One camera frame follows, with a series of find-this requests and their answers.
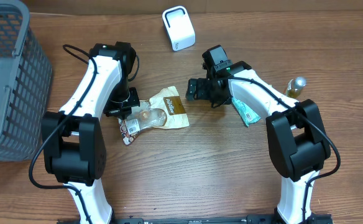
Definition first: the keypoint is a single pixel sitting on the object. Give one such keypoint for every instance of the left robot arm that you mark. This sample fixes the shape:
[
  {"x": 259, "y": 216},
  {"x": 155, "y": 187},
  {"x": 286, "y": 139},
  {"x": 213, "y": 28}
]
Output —
[{"x": 72, "y": 140}]

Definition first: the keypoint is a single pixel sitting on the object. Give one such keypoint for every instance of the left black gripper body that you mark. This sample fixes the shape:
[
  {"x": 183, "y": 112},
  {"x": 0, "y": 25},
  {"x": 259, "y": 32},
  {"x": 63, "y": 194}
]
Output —
[{"x": 120, "y": 99}]

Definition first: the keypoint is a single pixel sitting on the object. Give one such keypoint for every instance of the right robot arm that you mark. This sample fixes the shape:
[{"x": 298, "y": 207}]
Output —
[{"x": 298, "y": 144}]

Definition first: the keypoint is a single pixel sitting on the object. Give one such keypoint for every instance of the white barcode scanner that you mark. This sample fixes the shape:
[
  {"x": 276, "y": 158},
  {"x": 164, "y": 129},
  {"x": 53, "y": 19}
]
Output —
[{"x": 179, "y": 28}]

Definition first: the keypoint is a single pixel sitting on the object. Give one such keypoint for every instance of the grey plastic mesh basket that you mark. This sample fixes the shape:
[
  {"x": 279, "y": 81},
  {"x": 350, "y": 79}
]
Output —
[{"x": 25, "y": 83}]

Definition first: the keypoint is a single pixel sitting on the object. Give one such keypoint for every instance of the light green wipes packet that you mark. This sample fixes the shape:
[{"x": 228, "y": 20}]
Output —
[{"x": 245, "y": 112}]

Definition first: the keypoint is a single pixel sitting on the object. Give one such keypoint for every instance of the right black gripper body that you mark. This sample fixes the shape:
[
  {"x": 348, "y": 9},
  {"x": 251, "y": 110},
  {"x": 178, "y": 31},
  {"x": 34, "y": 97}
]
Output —
[{"x": 209, "y": 93}]

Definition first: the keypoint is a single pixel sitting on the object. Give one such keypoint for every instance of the yellow drink bottle silver cap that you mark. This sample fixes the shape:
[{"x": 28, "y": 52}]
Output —
[{"x": 295, "y": 87}]

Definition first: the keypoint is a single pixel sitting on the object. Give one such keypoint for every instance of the brown snack packet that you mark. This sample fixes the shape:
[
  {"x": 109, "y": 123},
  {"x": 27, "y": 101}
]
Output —
[{"x": 162, "y": 111}]

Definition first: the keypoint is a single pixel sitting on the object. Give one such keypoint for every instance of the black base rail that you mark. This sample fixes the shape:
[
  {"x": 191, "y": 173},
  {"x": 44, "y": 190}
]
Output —
[{"x": 200, "y": 220}]

